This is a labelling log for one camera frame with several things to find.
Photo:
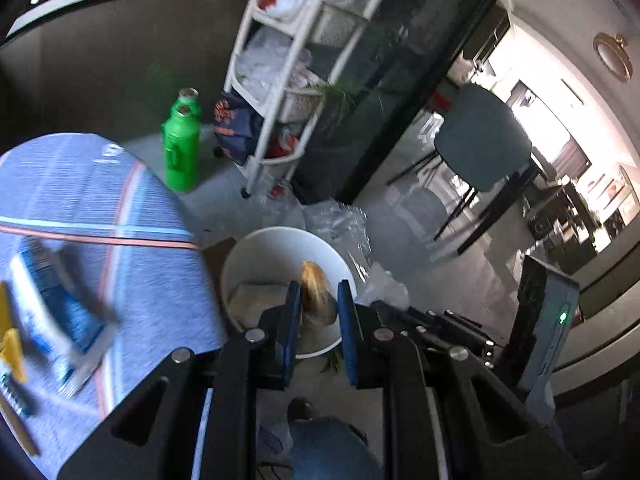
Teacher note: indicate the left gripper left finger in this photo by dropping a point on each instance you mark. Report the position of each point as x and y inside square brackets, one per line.
[194, 415]

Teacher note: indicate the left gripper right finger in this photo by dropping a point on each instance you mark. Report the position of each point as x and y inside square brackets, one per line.
[446, 414]

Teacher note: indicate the beige bone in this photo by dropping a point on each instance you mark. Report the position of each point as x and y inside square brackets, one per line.
[319, 304]

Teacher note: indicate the blue white snack wrapper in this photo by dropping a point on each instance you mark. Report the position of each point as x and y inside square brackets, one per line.
[71, 337]

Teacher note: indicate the white trash bin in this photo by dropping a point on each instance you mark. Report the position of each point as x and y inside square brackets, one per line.
[258, 270]

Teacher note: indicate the clear plastic bag on floor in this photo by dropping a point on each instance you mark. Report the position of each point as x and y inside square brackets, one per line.
[345, 229]

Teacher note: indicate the teal dining chair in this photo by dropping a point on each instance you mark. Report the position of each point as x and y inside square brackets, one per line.
[482, 143]

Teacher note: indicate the yellow snack wrapper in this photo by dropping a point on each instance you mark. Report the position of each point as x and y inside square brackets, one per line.
[11, 347]

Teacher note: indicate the blue plaid tablecloth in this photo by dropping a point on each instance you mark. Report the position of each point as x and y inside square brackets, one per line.
[127, 245]

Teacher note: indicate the front green plastic bottle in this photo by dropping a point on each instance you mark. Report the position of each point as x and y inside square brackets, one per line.
[181, 142]

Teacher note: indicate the green plastic bottle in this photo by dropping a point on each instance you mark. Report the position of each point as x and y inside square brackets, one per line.
[181, 142]
[189, 97]

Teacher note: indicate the navy blue shopping bag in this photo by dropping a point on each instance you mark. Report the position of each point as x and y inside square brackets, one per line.
[237, 127]

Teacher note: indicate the rear green plastic bottle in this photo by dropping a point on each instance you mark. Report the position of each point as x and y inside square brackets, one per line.
[189, 97]

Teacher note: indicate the white tiered storage rack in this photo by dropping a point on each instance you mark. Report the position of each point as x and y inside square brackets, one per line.
[287, 59]

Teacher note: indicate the black camera box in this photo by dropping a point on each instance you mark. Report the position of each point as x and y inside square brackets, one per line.
[547, 302]

